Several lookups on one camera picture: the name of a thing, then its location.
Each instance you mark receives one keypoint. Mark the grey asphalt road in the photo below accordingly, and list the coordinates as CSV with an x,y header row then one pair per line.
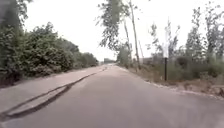
x,y
113,100

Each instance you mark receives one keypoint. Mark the dirt and gravel verge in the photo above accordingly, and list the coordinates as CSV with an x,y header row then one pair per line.
x,y
193,87

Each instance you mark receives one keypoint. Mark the bushes and young trees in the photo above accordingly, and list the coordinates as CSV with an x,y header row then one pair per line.
x,y
196,60

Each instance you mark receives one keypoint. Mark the group of tall thin trees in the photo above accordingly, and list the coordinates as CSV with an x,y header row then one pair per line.
x,y
113,23

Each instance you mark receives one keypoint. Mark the dark post with pale sign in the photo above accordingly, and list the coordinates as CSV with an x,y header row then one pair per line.
x,y
165,68

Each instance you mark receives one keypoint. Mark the row of green bushes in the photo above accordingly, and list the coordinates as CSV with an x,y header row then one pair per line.
x,y
40,53

